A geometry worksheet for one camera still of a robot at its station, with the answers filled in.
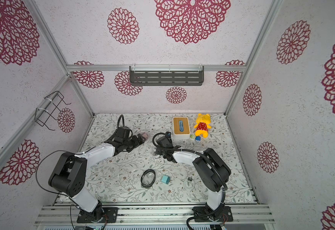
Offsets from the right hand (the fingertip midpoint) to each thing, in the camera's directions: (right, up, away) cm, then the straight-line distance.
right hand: (158, 146), depth 94 cm
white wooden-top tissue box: (+17, +12, +14) cm, 25 cm away
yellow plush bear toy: (+32, +14, +11) cm, 37 cm away
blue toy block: (+29, +5, +12) cm, 31 cm away
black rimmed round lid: (-6, -19, -7) cm, 21 cm away
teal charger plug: (+5, -18, -11) cm, 21 cm away
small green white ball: (+25, +6, +12) cm, 28 cm away
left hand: (-10, +3, -1) cm, 11 cm away
